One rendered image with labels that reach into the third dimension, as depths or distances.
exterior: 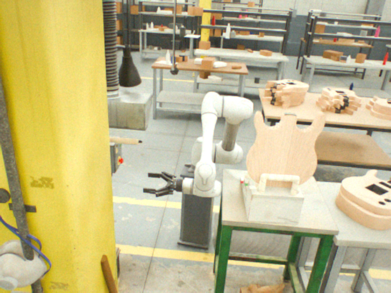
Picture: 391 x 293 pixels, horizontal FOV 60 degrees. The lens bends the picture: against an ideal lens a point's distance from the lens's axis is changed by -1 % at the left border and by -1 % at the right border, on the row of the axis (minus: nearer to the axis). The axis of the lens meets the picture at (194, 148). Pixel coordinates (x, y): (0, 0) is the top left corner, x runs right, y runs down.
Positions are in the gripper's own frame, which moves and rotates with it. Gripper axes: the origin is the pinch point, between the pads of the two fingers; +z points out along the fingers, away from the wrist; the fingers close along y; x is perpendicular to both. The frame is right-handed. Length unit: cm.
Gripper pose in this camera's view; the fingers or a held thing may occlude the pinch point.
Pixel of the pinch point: (147, 182)
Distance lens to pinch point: 196.1
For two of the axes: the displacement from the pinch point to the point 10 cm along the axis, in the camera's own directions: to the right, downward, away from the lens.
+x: 0.4, -8.2, -5.6
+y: 0.9, -5.6, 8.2
